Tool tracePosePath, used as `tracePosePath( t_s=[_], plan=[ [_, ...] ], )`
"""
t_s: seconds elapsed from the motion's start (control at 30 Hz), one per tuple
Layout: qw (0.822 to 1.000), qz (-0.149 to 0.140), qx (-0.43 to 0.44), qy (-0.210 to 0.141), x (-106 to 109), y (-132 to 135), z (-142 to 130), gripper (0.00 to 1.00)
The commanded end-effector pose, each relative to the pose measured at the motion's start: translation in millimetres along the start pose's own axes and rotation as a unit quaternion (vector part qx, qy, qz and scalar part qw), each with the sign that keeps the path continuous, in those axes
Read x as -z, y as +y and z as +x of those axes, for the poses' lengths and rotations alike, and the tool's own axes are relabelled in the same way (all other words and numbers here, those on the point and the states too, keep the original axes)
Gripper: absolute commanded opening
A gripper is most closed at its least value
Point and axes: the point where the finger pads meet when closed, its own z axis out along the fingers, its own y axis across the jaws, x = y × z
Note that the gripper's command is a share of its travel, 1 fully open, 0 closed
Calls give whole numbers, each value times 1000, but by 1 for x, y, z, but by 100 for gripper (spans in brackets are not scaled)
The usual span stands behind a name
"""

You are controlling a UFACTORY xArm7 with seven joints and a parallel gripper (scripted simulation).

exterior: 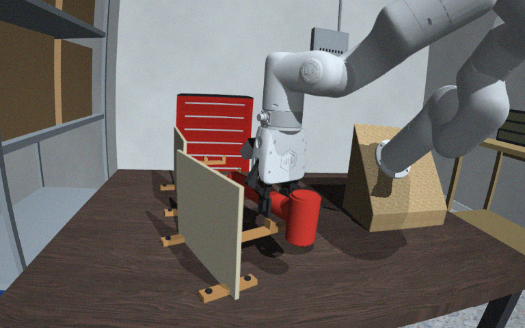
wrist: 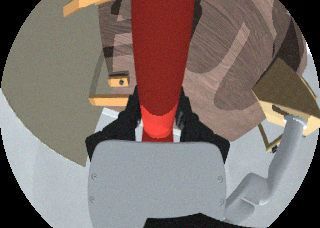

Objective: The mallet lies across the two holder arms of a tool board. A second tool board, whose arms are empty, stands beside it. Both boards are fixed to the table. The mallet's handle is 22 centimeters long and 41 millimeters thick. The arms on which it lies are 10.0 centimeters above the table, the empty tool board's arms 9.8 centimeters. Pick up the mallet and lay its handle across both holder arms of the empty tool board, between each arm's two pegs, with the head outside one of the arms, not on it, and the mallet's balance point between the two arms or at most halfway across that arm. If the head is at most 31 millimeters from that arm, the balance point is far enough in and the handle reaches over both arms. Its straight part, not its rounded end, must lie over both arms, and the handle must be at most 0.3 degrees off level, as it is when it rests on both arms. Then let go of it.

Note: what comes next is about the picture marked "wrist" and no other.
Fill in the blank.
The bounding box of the red mallet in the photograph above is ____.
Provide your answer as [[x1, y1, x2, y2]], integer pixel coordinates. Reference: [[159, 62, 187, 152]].
[[131, 0, 195, 142]]

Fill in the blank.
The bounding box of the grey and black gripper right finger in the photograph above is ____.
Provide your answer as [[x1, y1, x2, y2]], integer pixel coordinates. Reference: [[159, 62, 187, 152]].
[[175, 86, 230, 164]]

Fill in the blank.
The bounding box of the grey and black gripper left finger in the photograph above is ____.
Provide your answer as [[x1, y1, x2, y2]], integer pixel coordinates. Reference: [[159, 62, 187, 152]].
[[85, 85, 142, 162]]

